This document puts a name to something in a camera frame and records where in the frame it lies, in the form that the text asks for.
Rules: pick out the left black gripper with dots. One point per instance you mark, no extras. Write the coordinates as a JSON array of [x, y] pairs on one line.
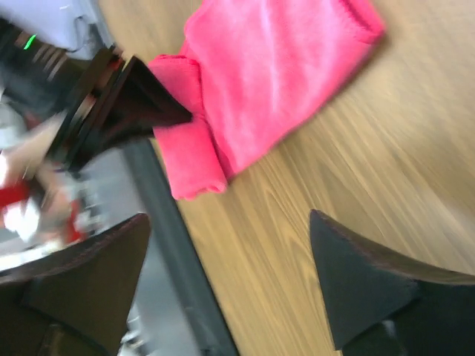
[[106, 107]]

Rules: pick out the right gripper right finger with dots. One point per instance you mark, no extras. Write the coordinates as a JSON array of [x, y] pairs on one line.
[[381, 302]]

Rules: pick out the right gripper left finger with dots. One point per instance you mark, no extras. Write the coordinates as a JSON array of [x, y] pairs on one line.
[[75, 301]]

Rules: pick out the pink microfiber towel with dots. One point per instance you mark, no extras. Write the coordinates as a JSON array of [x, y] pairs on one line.
[[250, 72]]

